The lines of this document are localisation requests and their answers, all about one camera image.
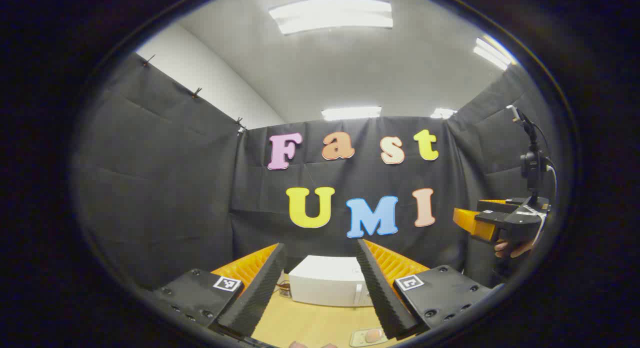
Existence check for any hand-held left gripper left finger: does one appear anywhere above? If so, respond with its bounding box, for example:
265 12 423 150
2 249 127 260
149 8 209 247
152 243 287 339

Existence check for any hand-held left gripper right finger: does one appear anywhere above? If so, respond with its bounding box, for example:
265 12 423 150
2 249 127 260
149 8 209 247
356 240 493 339

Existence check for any white microwave oven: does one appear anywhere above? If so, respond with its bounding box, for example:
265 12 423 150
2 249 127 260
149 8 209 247
288 255 373 307

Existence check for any cream rectangular plate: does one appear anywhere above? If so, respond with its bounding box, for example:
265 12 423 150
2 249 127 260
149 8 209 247
349 328 389 348

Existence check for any black backdrop cloth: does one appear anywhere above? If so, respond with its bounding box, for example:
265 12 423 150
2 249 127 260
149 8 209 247
72 52 563 291

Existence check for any white cable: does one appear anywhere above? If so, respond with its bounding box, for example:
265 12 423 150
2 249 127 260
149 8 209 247
545 158 560 204

